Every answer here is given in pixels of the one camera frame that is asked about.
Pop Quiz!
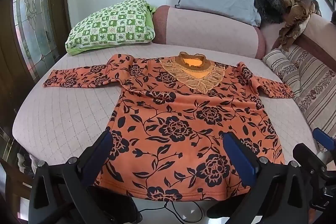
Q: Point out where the orange black floral blouse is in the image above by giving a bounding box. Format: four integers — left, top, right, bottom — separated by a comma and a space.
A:
44, 52, 294, 201

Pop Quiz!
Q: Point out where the striped floral folded blanket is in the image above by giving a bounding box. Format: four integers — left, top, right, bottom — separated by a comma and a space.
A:
262, 45, 335, 136

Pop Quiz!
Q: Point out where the pink quilted bed sheet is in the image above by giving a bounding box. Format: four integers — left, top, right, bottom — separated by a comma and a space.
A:
13, 44, 318, 164

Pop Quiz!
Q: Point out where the brown patterned cloth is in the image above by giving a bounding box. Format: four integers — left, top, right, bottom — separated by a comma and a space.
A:
277, 0, 322, 51

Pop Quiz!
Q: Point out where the black fuzzy garment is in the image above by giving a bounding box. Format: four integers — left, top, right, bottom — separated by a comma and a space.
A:
255, 0, 285, 24

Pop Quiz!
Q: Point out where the pink rolled quilt bolster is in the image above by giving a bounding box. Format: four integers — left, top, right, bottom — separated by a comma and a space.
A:
153, 5, 266, 59

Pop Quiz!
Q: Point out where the green white patterned pillow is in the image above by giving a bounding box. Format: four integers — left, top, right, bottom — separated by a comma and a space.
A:
65, 0, 156, 56

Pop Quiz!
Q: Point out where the stained glass wooden door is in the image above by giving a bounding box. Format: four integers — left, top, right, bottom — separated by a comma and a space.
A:
1, 0, 70, 121

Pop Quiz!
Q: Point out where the black cable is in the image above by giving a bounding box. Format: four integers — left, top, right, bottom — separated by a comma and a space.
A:
137, 199, 204, 224

